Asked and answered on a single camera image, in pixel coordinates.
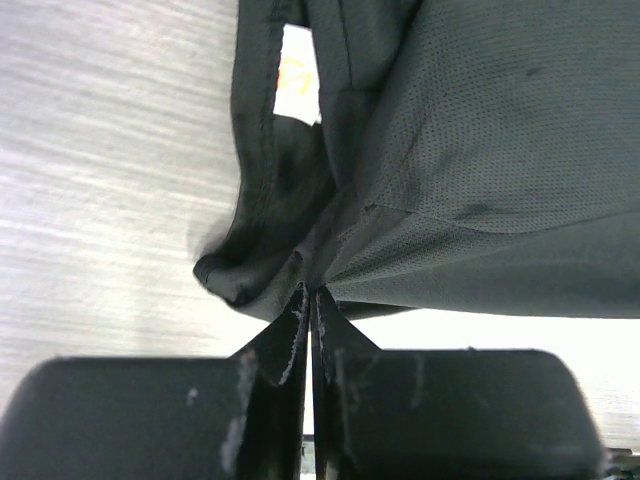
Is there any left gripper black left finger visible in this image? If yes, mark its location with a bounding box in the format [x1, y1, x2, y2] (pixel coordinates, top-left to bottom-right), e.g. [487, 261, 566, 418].
[1, 287, 309, 479]

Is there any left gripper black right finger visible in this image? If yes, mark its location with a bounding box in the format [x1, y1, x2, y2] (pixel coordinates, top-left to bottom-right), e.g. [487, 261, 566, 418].
[310, 289, 608, 479]

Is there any black t-shirt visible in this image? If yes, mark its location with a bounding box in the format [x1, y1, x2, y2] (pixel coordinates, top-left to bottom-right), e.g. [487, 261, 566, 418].
[194, 1, 639, 321]

